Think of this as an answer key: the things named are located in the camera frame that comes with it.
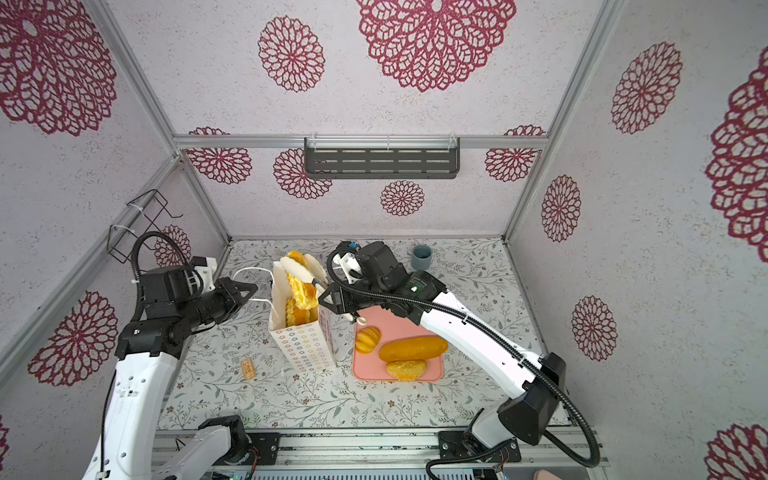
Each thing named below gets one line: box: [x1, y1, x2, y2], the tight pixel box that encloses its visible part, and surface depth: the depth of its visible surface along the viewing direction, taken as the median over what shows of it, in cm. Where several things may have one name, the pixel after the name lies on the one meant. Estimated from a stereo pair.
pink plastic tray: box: [353, 305, 443, 382], surface depth 88 cm
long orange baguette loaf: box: [380, 337, 449, 361], surface depth 88 cm
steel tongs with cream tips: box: [280, 254, 329, 295], surface depth 69 cm
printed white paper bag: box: [268, 261, 337, 373], surface depth 75 cm
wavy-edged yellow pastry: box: [285, 251, 319, 309], surface depth 70 cm
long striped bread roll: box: [285, 297, 310, 327], surface depth 87 cm
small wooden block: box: [241, 358, 256, 380], surface depth 87 cm
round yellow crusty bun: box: [386, 360, 427, 382], surface depth 83 cm
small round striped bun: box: [355, 325, 382, 354], surface depth 91 cm
